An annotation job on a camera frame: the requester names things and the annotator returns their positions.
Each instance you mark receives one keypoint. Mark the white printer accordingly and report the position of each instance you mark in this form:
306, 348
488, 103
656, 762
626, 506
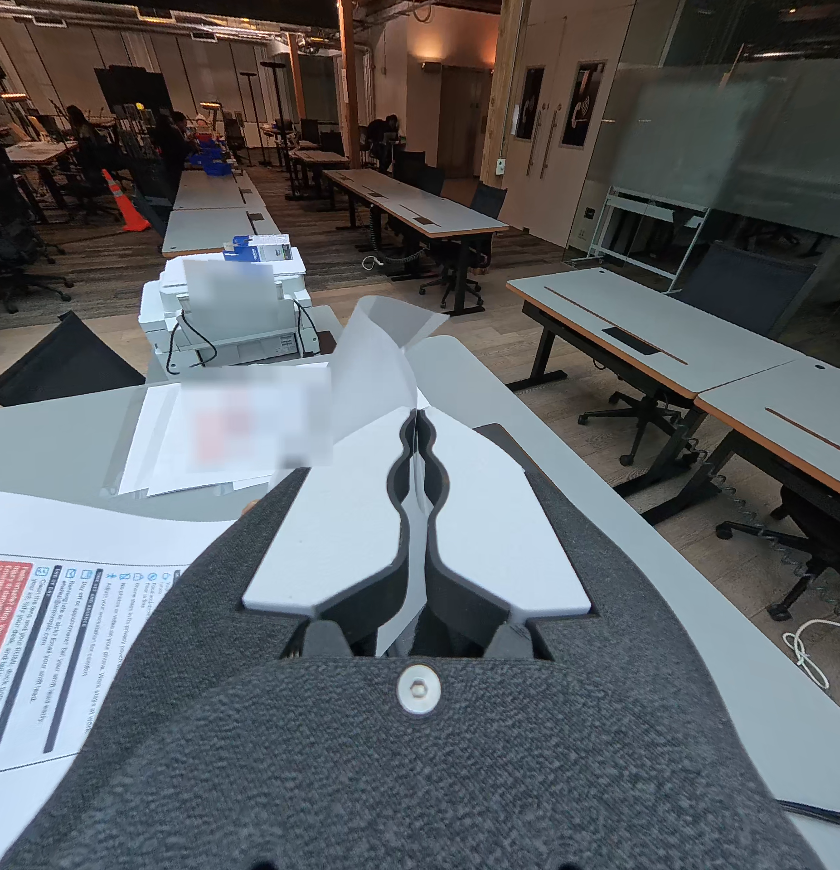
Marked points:
243, 350

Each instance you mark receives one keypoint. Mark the black floor lamp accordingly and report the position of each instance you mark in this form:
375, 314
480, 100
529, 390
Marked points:
273, 64

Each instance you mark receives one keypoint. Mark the blue plastic bin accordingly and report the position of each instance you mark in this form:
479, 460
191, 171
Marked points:
212, 163

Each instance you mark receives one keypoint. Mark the orange traffic cone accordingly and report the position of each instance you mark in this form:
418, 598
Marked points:
131, 211

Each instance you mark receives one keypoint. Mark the grey office desk wood edge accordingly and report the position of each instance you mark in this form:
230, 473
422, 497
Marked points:
800, 408
39, 151
209, 190
321, 158
420, 204
209, 231
630, 312

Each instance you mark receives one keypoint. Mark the white metal rack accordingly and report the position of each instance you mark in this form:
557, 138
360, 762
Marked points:
624, 195

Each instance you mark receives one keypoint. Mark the light wooden column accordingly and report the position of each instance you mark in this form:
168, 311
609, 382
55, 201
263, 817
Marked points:
505, 88

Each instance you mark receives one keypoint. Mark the white paper stack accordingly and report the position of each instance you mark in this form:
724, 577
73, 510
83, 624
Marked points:
161, 472

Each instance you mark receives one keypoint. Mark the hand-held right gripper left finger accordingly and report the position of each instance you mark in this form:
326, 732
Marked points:
324, 530

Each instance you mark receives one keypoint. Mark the black board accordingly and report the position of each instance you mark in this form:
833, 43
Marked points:
131, 92

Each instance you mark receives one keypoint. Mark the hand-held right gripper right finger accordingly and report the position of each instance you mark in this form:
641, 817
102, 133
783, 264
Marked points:
508, 537

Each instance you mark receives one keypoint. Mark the blue white box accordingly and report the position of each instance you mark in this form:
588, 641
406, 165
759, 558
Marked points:
246, 248

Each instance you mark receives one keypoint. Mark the black wall poster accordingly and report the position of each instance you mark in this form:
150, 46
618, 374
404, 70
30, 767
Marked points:
583, 102
528, 102

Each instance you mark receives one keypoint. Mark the brown wooden post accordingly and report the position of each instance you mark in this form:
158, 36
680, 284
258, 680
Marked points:
350, 81

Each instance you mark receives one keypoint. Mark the printed white paper sheet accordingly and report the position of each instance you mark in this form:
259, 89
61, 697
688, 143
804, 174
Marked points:
120, 544

